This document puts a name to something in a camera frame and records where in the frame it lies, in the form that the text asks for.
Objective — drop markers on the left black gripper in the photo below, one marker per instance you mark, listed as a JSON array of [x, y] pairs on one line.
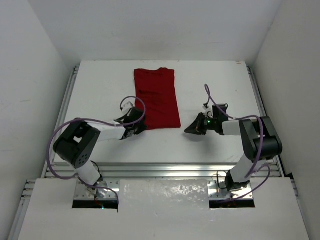
[[136, 121]]

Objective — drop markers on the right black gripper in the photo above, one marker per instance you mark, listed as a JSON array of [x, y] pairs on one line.
[[197, 127]]

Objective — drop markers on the red t shirt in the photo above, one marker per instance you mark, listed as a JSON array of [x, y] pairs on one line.
[[156, 88]]

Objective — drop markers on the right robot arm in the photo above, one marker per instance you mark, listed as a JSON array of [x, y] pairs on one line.
[[259, 138]]

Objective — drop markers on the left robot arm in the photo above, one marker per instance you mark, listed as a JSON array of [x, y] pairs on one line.
[[77, 142]]

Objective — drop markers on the white foam cover panel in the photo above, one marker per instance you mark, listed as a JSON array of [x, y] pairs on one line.
[[163, 210]]

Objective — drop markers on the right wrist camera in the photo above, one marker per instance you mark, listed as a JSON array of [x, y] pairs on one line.
[[207, 110]]

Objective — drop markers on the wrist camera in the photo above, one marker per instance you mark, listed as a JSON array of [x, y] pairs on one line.
[[207, 110], [126, 107]]

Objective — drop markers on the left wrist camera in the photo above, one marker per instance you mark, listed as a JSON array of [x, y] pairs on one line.
[[126, 107]]

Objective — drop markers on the aluminium frame rail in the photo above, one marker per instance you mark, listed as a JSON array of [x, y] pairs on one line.
[[159, 170]]

